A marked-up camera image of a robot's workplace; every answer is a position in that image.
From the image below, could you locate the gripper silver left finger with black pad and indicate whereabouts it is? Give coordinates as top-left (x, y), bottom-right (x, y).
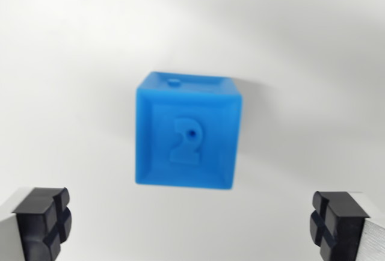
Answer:
top-left (0, 186), bottom-right (73, 261)

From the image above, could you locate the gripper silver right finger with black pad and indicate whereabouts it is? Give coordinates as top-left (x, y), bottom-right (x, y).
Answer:
top-left (309, 191), bottom-right (385, 261)

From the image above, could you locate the blue number cube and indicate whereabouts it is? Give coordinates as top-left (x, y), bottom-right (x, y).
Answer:
top-left (134, 70), bottom-right (244, 190)

